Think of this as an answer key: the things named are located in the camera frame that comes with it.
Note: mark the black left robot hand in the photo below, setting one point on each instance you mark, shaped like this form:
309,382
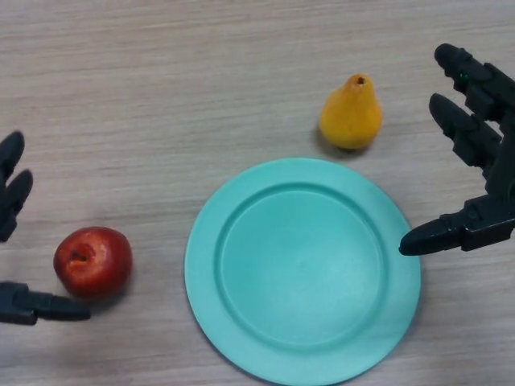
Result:
12,193

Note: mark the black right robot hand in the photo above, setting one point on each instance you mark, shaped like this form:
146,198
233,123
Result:
489,132

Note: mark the green round plate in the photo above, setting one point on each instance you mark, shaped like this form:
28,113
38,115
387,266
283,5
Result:
302,271

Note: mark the red apple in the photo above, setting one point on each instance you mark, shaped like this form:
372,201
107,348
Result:
93,263

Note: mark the yellow pear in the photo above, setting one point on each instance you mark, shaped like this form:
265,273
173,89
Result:
351,116

